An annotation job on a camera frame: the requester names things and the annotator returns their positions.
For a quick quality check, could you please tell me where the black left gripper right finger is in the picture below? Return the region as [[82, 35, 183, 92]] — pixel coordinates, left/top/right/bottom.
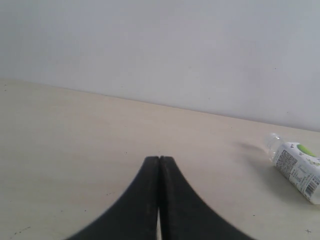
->
[[158, 156, 252, 240]]

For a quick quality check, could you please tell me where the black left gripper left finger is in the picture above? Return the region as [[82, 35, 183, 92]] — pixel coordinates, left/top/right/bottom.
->
[[69, 156, 160, 240]]

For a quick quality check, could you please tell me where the bottle with green apple label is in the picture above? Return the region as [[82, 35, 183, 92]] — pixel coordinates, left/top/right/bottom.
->
[[265, 133, 320, 205]]

